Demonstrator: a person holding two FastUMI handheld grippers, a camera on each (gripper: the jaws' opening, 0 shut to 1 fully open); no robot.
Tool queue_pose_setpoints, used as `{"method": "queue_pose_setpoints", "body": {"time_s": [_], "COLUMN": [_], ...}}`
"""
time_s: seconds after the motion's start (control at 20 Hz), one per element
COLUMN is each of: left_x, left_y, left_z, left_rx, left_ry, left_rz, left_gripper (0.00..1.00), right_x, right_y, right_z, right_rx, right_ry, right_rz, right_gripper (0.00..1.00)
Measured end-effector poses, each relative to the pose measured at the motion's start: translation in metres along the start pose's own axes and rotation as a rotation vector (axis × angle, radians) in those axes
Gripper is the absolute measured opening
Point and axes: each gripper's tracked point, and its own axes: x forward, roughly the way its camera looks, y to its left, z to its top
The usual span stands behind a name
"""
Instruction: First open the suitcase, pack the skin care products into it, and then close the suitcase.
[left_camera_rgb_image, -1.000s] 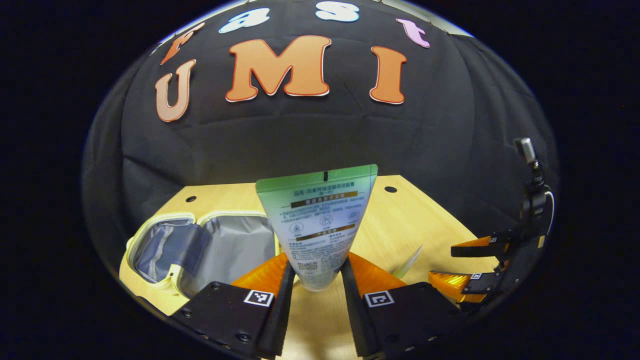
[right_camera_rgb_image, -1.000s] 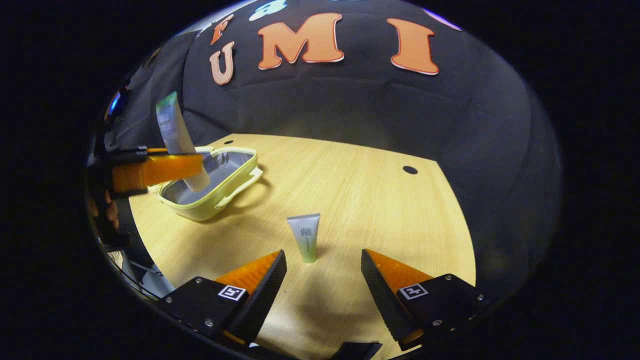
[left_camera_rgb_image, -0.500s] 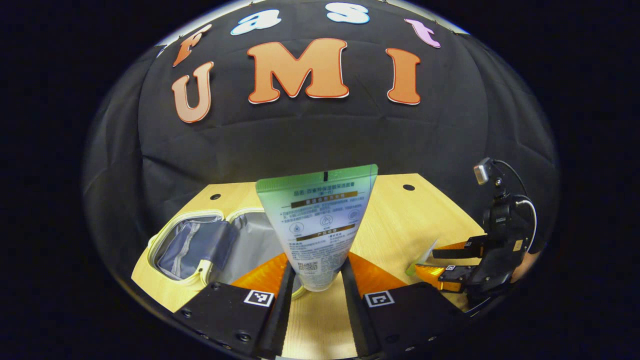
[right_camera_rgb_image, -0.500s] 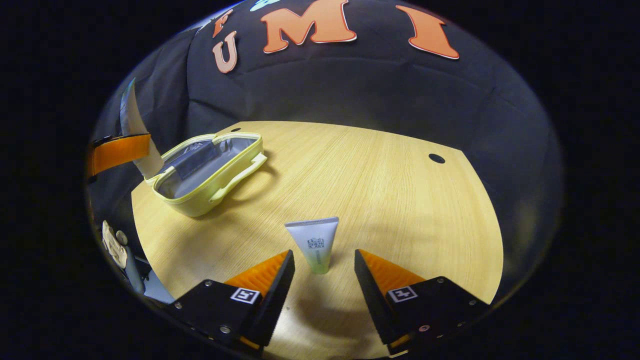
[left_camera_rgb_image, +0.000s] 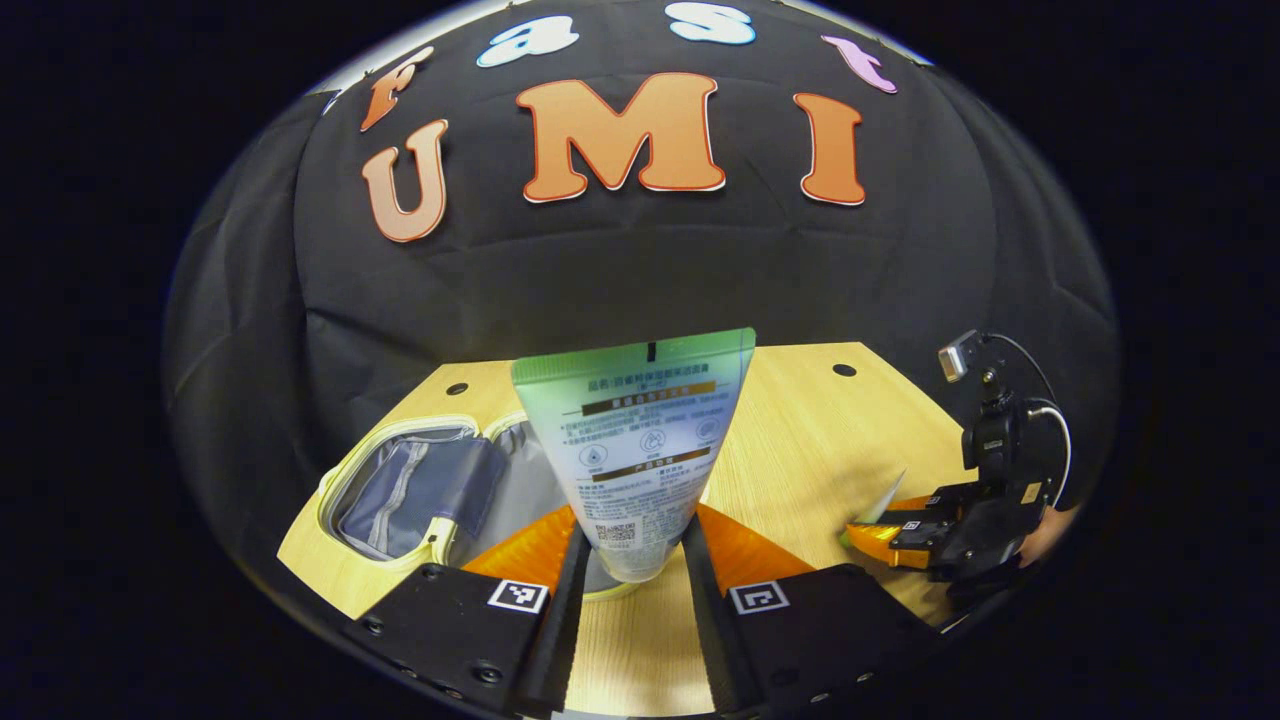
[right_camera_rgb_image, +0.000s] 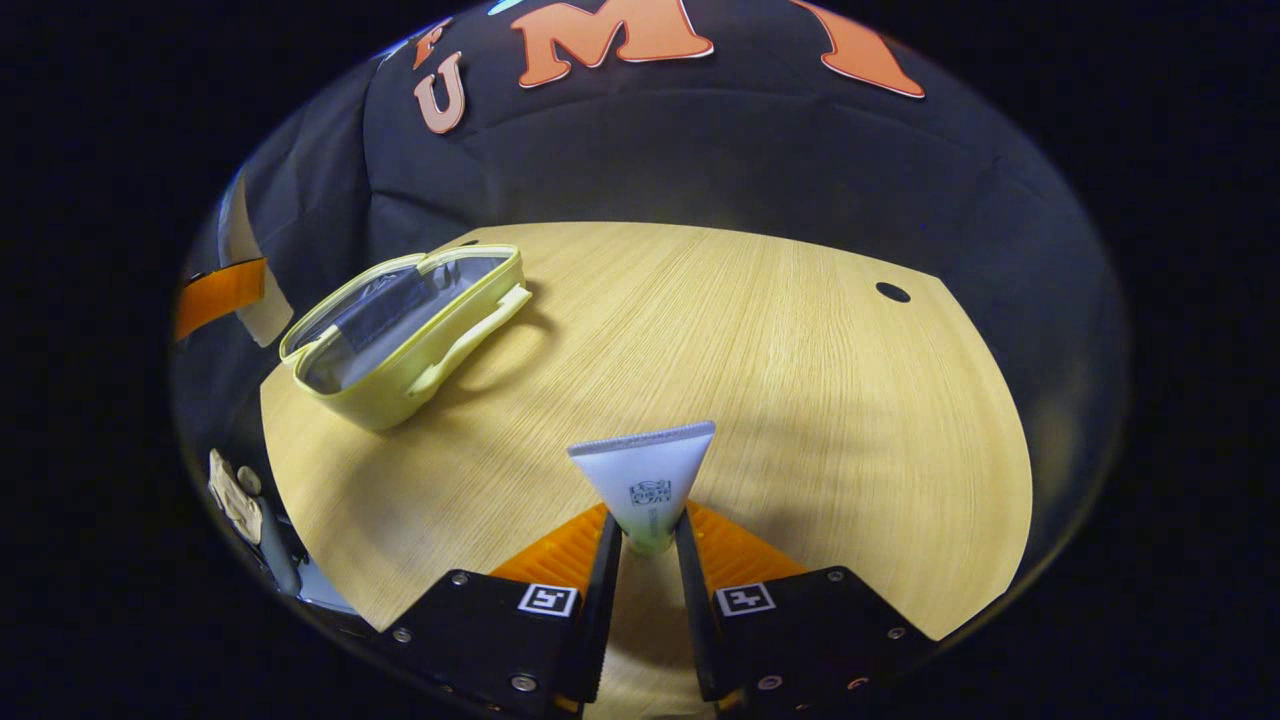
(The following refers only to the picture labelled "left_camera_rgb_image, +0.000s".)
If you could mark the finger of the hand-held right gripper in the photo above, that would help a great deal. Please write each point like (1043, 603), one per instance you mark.
(915, 502)
(900, 540)

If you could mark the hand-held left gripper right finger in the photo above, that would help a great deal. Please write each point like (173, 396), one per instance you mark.
(712, 620)

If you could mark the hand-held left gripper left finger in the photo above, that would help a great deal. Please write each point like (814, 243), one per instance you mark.
(560, 620)

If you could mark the small white tube green cap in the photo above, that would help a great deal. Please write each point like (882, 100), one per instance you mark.
(885, 500)

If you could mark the green white skin care tube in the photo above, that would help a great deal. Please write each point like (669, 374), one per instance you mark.
(630, 440)

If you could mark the pale yellow suitcase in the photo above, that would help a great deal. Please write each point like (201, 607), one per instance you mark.
(400, 490)

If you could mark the black backdrop cloth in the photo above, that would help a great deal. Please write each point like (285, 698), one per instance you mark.
(700, 270)

